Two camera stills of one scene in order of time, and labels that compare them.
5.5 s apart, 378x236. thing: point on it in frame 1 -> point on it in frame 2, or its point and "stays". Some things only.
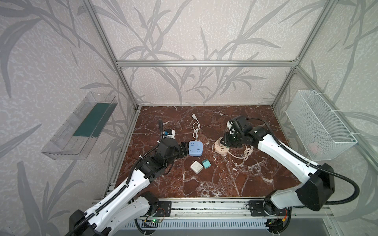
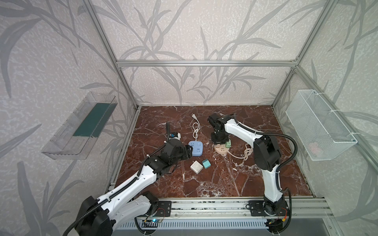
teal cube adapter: x=206 y=163 stays
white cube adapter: x=196 y=167 stays
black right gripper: x=227 y=140 -> x=219 y=138
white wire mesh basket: x=322 y=135 stays
